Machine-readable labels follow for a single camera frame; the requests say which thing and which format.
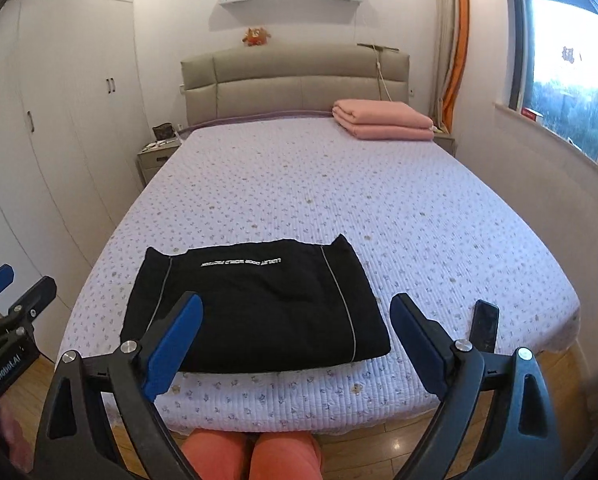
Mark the grey nightstand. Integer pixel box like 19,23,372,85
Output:
136,139,182,188
431,130,458,157

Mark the orange curtain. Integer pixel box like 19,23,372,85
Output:
441,0,474,126

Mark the black hooded jacket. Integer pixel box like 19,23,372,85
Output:
120,234,392,375

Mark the beige padded headboard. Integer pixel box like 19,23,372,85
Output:
180,43,412,128

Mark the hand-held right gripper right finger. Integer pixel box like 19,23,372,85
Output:
389,292,576,480

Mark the white cable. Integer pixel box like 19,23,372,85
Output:
371,45,396,104

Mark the pink folded blanket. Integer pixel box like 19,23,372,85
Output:
331,99,436,142

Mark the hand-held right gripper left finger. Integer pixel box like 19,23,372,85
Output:
34,291,205,480

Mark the floral quilted bedspread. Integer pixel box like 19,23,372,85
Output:
54,116,582,433

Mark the person's leg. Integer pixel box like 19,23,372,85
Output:
179,429,254,480
250,431,325,480

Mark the orange plush toy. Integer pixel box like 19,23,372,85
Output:
242,26,272,48

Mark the dark framed window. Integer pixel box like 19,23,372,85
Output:
504,0,598,167

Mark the person's left leg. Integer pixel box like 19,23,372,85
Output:
179,429,254,480

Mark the person's right leg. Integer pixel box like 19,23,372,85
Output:
250,431,325,480

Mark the beige curtain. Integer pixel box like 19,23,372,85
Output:
428,0,460,131

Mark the white wardrobe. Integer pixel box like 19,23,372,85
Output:
0,0,147,361

